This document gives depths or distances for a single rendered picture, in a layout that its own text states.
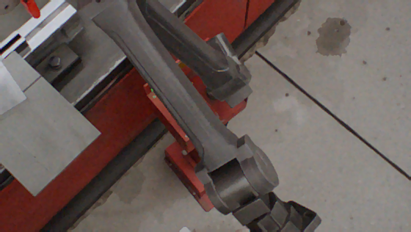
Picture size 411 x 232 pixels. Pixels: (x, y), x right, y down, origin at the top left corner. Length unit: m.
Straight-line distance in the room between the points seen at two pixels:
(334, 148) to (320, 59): 0.35
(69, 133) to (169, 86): 0.42
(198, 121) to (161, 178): 1.34
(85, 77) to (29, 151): 0.25
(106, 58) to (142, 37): 0.56
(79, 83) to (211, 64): 0.41
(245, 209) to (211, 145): 0.12
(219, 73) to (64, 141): 0.35
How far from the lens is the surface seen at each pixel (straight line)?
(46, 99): 1.40
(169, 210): 2.33
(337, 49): 2.53
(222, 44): 1.39
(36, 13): 1.28
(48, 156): 1.37
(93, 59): 1.55
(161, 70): 1.00
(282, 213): 1.08
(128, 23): 0.99
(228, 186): 1.05
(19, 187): 1.67
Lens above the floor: 2.30
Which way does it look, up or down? 73 degrees down
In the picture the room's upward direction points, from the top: 2 degrees counter-clockwise
